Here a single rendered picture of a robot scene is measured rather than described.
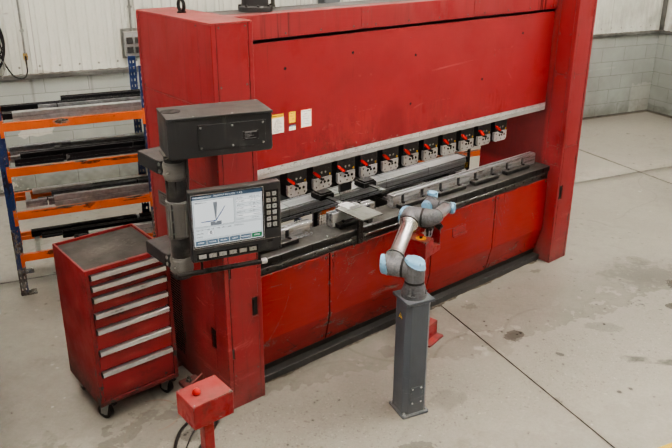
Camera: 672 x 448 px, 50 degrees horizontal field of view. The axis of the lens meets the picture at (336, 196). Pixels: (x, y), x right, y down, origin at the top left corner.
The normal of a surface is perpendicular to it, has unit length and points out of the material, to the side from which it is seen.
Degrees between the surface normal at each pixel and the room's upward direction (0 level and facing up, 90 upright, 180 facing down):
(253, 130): 90
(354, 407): 0
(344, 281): 90
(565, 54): 90
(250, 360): 90
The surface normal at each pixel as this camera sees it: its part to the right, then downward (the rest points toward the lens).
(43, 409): 0.00, -0.94
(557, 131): -0.77, 0.22
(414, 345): 0.42, 0.32
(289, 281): 0.64, 0.27
